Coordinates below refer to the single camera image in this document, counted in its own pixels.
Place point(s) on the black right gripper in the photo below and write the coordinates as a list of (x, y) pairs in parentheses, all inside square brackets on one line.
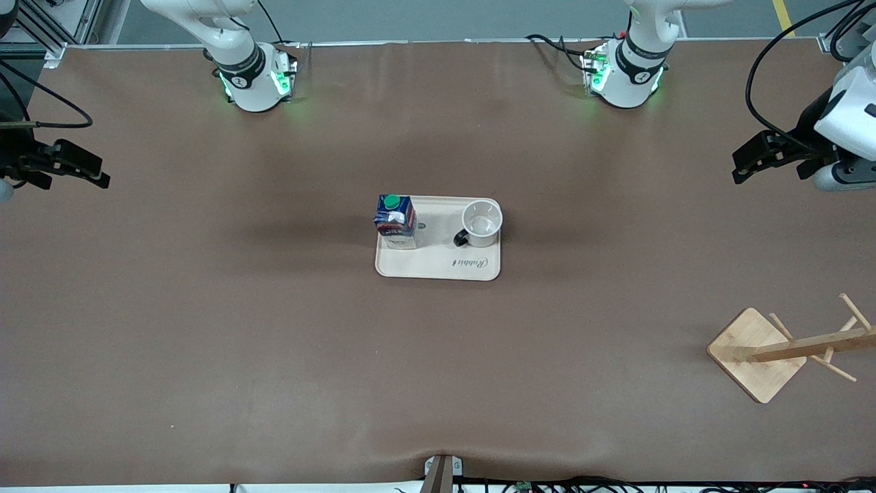
[(11, 157)]

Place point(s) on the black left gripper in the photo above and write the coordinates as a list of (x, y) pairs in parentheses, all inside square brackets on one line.
[(805, 137)]

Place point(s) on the blue milk carton green cap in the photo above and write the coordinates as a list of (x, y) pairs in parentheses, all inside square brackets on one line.
[(395, 222)]

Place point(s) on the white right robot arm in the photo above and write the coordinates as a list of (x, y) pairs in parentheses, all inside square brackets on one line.
[(250, 82)]

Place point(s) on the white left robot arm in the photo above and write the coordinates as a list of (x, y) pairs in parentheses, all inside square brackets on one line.
[(626, 85)]

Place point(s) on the wooden cup stand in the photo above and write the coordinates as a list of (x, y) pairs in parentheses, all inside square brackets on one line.
[(756, 356)]

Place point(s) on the beige tray with bear print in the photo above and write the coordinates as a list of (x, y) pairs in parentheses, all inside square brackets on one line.
[(445, 263)]

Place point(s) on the brown table cover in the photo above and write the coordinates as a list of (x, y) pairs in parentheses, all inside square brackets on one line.
[(438, 383)]

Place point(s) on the aluminium frame profile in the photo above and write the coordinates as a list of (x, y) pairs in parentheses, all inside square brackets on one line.
[(838, 41), (41, 27)]

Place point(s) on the grey camera mount clamp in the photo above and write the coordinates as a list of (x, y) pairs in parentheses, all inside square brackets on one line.
[(442, 472)]

